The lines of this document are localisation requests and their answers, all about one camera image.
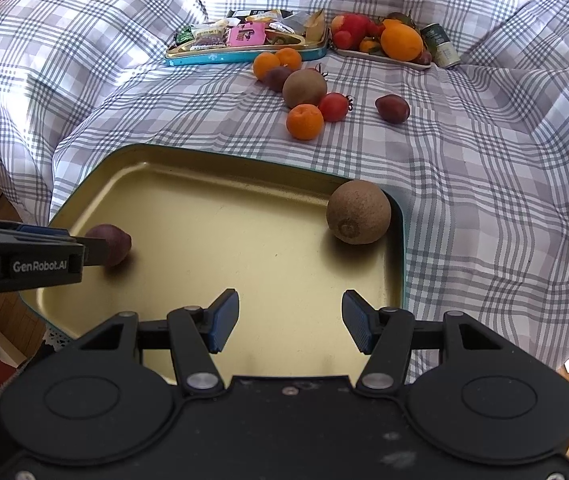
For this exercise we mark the gold metal tray, teal rim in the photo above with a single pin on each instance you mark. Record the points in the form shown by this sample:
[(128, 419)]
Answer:
[(202, 223)]

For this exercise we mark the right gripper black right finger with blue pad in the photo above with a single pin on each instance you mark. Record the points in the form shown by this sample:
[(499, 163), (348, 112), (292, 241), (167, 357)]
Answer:
[(382, 334)]

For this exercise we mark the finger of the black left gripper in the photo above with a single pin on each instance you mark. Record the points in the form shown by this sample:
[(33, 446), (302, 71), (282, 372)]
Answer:
[(96, 251)]

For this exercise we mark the silver foil snack packet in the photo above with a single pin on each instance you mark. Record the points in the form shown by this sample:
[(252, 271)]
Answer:
[(292, 24)]

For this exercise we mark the small mandarin on plate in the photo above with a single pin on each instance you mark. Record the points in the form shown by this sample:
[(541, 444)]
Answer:
[(369, 46)]

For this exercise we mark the mandarin behind large orange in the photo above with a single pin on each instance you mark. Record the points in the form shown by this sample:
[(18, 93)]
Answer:
[(390, 22)]

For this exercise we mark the red cherry tomato with stem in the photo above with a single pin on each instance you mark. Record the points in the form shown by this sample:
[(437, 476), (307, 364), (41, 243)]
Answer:
[(335, 106)]

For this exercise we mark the red strawberry on plate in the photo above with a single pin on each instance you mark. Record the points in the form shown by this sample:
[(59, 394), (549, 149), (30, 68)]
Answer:
[(375, 29)]

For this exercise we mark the dark plum right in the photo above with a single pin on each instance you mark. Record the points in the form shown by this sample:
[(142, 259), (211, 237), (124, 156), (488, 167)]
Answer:
[(393, 109)]

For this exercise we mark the green white can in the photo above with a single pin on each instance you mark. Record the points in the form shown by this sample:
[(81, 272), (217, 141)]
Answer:
[(442, 50)]

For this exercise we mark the front orange mandarin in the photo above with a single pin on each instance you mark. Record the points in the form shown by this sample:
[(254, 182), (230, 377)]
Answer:
[(305, 122)]

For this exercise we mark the red apple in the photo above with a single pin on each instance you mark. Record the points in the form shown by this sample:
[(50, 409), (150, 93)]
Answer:
[(354, 23)]

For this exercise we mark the large orange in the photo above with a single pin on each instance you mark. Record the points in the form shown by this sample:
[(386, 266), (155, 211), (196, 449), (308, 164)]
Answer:
[(401, 42)]

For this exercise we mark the brown paper snack packet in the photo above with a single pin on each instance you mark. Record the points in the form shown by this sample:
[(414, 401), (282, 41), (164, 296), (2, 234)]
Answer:
[(315, 26)]

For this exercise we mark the teal tin snack tray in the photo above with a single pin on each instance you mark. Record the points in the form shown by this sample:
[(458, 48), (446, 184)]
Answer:
[(205, 43)]

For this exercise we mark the dark plum behind kiwi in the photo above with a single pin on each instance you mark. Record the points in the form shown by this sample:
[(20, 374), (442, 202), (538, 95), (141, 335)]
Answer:
[(276, 77)]

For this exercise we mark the right rear mandarin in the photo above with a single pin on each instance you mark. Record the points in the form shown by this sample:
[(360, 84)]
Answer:
[(289, 58)]

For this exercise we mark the brown kiwi in tray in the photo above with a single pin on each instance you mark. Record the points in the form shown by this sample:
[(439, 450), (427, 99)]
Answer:
[(358, 213)]

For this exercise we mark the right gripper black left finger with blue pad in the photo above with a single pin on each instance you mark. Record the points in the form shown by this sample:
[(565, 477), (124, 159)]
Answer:
[(197, 333)]

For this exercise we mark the dark plum on plate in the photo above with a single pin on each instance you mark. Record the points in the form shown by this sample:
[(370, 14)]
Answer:
[(424, 58)]

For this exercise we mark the pink snack packet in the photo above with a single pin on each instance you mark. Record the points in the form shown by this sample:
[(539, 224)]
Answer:
[(245, 35)]

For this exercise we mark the dark red plum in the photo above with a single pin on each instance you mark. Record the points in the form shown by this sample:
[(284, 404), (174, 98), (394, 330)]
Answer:
[(119, 242)]

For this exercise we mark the plaid grey white cloth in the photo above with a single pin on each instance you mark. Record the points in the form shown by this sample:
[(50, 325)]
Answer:
[(482, 161)]

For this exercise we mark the left rear mandarin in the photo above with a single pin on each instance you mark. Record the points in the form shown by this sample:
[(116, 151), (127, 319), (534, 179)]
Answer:
[(263, 63)]

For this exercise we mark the small red tomato on plate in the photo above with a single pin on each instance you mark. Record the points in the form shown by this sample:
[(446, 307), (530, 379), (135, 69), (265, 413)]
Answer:
[(342, 40)]

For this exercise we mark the brown kiwi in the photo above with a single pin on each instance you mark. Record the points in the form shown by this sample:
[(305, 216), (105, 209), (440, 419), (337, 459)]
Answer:
[(358, 213), (304, 87)]

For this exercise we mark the white fruit plate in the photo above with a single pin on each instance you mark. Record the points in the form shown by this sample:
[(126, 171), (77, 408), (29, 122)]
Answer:
[(381, 57)]

